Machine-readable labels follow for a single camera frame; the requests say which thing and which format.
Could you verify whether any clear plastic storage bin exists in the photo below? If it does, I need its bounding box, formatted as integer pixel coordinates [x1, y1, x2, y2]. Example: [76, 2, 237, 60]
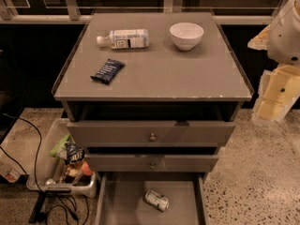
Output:
[26, 118, 97, 198]

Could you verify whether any silver green 7up can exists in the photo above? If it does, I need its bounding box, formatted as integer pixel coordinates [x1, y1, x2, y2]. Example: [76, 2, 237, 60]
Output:
[144, 190, 170, 212]

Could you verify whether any white metal railing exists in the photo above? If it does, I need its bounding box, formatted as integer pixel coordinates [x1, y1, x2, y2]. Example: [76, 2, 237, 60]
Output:
[0, 0, 288, 24]

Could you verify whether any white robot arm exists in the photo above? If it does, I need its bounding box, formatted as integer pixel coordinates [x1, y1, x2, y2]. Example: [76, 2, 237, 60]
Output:
[247, 0, 300, 126]

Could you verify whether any dark blue snack packet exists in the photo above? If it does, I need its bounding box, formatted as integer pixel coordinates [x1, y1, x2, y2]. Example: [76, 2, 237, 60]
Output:
[90, 59, 125, 84]

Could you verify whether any green snack bag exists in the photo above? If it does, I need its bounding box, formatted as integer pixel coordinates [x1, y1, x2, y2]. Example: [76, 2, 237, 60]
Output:
[49, 134, 71, 159]

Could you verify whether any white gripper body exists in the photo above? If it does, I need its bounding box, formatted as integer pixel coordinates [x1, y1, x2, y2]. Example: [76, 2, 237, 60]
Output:
[251, 64, 300, 125]

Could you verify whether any clear plastic water bottle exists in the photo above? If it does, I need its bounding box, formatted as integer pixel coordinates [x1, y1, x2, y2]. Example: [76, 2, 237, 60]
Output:
[97, 29, 149, 50]

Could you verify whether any bottom grey drawer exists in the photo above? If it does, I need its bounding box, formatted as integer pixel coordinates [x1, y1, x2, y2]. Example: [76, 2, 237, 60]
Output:
[95, 172, 209, 225]

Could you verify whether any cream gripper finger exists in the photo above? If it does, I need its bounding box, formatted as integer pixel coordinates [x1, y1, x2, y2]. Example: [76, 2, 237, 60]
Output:
[247, 25, 270, 51]

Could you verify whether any white ceramic bowl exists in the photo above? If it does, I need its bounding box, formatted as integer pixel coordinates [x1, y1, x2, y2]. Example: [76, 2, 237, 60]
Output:
[170, 22, 204, 51]

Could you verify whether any top grey drawer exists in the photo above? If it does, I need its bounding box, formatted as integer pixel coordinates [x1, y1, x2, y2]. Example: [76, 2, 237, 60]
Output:
[67, 121, 235, 147]

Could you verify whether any grey drawer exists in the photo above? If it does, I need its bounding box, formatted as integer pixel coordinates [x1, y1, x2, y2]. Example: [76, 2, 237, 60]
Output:
[67, 121, 235, 147]
[86, 154, 218, 173]
[95, 172, 209, 225]

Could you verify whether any black cable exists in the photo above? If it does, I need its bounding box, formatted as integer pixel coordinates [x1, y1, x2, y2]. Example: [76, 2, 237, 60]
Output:
[0, 112, 90, 225]

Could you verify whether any grey drawer cabinet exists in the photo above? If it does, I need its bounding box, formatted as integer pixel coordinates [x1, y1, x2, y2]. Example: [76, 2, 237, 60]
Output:
[51, 11, 255, 225]

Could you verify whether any dark blue chip bag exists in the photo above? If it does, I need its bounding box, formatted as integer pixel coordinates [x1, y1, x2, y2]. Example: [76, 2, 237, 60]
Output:
[65, 143, 85, 164]

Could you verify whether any middle grey drawer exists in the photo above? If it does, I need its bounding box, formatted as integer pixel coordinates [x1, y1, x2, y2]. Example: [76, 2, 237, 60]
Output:
[86, 154, 218, 173]

